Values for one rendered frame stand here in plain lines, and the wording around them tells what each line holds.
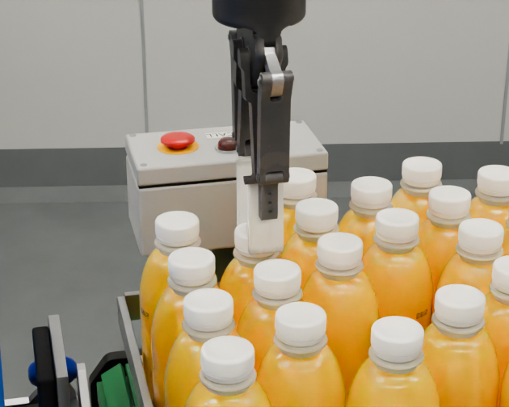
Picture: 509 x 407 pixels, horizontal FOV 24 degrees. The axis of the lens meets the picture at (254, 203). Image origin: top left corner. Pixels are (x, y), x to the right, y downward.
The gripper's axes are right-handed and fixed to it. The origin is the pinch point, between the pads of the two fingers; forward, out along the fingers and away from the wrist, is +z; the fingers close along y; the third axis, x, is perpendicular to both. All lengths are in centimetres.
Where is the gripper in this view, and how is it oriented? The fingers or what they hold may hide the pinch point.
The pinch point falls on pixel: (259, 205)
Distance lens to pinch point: 101.2
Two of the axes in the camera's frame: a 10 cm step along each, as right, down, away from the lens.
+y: 2.2, 4.0, -8.9
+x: 9.8, -0.9, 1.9
